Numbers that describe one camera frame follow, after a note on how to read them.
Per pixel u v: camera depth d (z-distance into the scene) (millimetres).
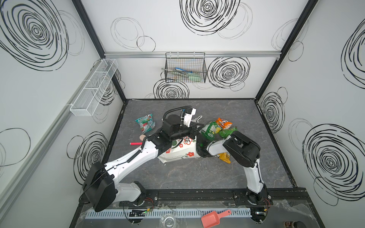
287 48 884
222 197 754
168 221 684
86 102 727
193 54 902
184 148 728
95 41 837
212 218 680
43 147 515
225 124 931
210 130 936
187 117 631
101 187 392
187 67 889
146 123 991
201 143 764
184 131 638
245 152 530
